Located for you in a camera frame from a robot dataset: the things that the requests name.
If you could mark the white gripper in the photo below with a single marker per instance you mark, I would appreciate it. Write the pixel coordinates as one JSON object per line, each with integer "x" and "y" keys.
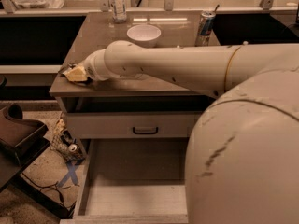
{"x": 90, "y": 68}

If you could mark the dark rxbar chocolate wrapper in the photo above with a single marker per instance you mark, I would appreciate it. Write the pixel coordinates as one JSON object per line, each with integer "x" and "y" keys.
{"x": 75, "y": 73}

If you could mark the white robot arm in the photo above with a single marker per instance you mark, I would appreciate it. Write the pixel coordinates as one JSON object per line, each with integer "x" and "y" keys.
{"x": 196, "y": 135}

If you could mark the grey drawer cabinet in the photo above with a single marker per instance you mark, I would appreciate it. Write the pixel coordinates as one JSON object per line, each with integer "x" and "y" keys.
{"x": 142, "y": 94}

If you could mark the open bottom drawer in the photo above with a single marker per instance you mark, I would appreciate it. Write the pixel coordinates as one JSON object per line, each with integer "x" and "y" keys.
{"x": 132, "y": 181}

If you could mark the white ceramic bowl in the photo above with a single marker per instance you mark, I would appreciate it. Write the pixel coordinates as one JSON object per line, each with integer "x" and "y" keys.
{"x": 144, "y": 35}

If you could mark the clear bottle with label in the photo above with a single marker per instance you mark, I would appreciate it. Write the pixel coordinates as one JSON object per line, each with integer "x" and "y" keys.
{"x": 118, "y": 11}

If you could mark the energy drink can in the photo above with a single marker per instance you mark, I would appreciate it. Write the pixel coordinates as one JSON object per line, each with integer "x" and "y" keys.
{"x": 205, "y": 28}

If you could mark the closed drawer with black handle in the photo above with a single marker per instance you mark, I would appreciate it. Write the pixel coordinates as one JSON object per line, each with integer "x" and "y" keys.
{"x": 131, "y": 125}

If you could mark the wire basket with cans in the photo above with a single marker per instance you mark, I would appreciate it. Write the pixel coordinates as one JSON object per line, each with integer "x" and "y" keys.
{"x": 64, "y": 143}

